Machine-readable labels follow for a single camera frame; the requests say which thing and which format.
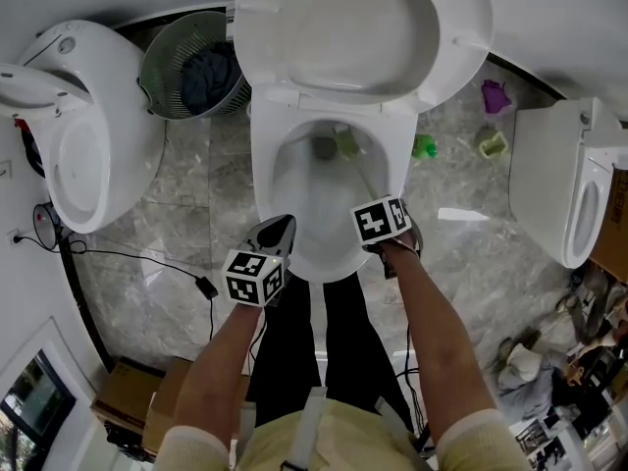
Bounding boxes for black power adapter with cable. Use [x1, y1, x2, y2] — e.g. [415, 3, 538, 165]
[14, 233, 220, 342]

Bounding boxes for brown cardboard box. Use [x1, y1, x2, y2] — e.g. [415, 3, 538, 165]
[90, 358, 166, 434]
[141, 358, 251, 455]

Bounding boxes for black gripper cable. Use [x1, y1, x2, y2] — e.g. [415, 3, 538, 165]
[394, 321, 433, 455]

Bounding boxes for black device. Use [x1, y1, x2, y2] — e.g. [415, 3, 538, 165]
[105, 422, 148, 463]

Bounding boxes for black and white prints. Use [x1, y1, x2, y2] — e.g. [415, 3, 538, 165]
[513, 414, 575, 471]

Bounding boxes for white toilet with round seat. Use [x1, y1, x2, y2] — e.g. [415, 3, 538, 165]
[233, 0, 496, 284]

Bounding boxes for purple cloth item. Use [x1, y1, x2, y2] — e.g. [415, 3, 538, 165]
[480, 78, 514, 116]

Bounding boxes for dark blue cloth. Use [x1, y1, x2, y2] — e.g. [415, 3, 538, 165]
[180, 46, 241, 116]

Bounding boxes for person's right forearm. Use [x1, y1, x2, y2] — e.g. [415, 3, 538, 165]
[387, 245, 497, 434]

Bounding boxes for person's black trousers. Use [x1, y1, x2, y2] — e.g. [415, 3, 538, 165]
[244, 270, 416, 434]

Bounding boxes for small black fan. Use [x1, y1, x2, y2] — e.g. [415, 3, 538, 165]
[31, 202, 63, 252]

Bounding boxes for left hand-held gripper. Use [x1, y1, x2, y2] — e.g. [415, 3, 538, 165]
[222, 213, 298, 308]

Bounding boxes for green slatted plastic basket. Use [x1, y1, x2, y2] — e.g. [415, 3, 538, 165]
[138, 11, 252, 121]

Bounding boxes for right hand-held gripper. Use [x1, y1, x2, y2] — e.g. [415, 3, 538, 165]
[349, 194, 424, 280]

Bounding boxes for person's cream top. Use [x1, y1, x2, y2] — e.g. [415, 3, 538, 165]
[156, 397, 534, 471]

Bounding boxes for light green toilet brush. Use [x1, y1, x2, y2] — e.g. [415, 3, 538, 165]
[332, 124, 382, 200]

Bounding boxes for person's left forearm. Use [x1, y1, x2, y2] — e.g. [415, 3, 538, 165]
[174, 301, 264, 448]

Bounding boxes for white egg-shaped toilet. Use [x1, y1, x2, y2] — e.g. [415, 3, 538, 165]
[0, 19, 166, 235]

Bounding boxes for green plastic bottle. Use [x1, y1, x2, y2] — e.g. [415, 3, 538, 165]
[410, 133, 439, 161]

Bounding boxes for light green brush holder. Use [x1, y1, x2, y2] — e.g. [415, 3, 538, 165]
[474, 128, 508, 159]

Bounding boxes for large printed cardboard box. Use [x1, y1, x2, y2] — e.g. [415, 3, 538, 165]
[588, 164, 628, 284]

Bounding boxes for white toilet with flat lid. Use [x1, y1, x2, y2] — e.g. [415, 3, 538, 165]
[508, 96, 628, 270]

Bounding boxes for grey harness strap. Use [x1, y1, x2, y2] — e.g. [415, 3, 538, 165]
[287, 386, 329, 471]

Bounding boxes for black hose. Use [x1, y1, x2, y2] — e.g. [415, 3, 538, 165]
[19, 125, 48, 179]

